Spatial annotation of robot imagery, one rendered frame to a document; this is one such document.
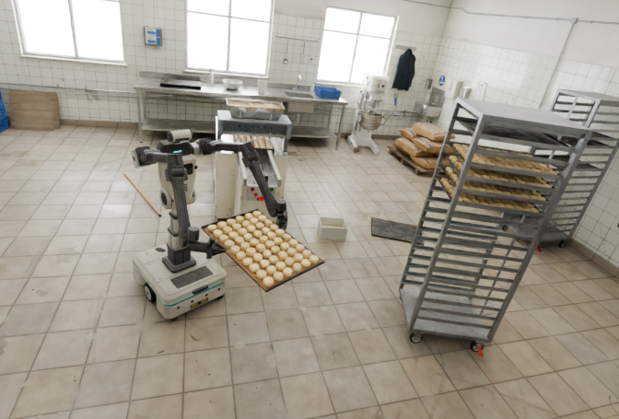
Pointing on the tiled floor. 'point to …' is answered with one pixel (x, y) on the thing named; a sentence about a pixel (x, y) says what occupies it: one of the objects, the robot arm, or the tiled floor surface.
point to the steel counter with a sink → (294, 103)
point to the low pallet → (410, 162)
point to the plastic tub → (332, 228)
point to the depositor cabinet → (224, 180)
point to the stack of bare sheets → (384, 228)
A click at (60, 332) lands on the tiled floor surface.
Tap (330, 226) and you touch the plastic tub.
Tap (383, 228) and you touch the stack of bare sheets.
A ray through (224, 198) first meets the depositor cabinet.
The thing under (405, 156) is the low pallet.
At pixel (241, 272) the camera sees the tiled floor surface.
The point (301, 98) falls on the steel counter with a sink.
